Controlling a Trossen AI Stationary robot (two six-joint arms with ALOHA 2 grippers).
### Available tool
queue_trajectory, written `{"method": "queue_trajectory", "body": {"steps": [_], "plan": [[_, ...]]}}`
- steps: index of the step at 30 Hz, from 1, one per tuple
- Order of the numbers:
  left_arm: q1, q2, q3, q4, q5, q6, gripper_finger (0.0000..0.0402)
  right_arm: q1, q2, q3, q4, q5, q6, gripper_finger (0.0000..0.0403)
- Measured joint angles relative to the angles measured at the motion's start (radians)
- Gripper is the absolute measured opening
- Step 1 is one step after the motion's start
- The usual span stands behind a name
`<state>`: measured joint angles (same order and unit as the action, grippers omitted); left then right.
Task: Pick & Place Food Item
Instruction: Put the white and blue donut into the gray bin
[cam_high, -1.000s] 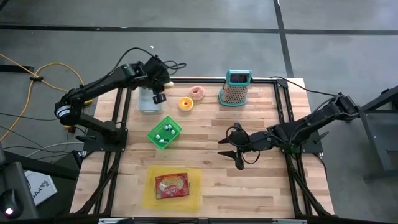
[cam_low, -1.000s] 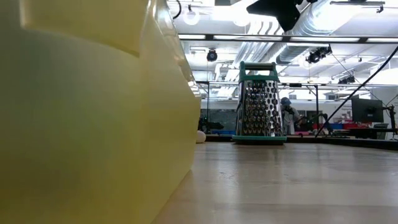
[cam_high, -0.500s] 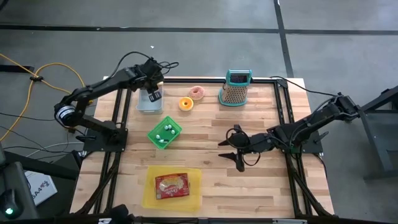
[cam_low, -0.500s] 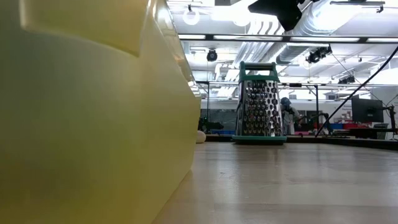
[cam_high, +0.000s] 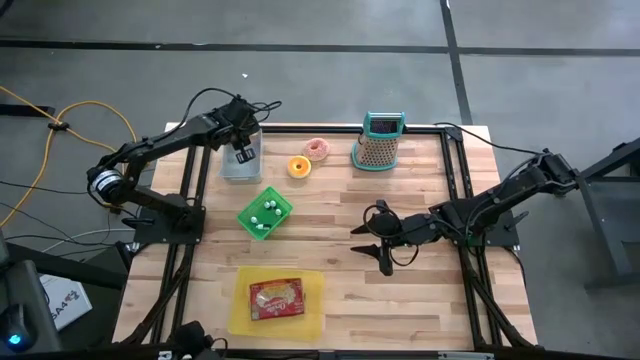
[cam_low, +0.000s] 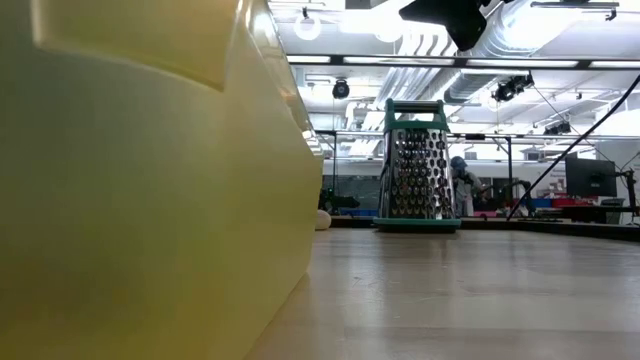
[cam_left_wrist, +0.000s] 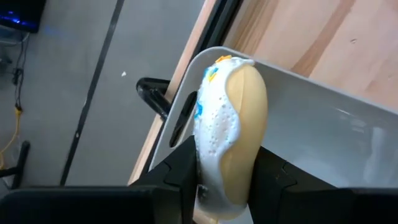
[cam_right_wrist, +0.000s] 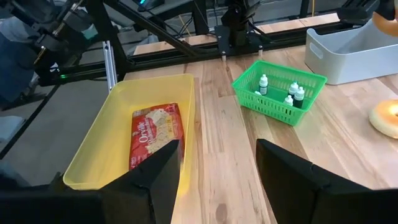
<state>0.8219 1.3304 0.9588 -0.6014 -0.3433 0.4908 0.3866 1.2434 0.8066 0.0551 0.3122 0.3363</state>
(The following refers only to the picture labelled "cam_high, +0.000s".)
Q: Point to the clear grey plastic bin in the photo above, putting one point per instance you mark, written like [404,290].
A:
[240,172]

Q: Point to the teal metal box grater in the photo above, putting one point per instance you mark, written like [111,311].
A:
[375,150]

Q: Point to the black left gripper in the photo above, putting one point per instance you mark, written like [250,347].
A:
[240,122]

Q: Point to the yellow plastic tray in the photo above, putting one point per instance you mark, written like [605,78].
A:
[240,280]

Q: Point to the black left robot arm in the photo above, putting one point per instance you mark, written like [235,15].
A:
[165,137]

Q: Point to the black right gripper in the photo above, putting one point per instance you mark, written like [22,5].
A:
[405,230]

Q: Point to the pink sprinkled donut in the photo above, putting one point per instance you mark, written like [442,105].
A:
[309,152]

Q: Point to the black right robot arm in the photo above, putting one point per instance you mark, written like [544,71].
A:
[500,200]

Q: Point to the orange donut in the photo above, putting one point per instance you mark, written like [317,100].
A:
[292,167]

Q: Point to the red popcorn packet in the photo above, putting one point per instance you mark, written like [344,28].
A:
[277,300]

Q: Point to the green plastic tray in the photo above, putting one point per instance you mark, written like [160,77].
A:
[250,212]

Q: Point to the black metal stand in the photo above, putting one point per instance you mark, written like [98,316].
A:
[615,159]

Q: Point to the white printed box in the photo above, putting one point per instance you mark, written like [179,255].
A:
[65,300]

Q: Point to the black computer mouse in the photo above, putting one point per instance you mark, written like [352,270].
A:
[17,325]

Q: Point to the dark grey desk surface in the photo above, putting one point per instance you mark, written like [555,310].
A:
[30,285]

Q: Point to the black aluminium table frame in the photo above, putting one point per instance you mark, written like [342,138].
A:
[325,129]

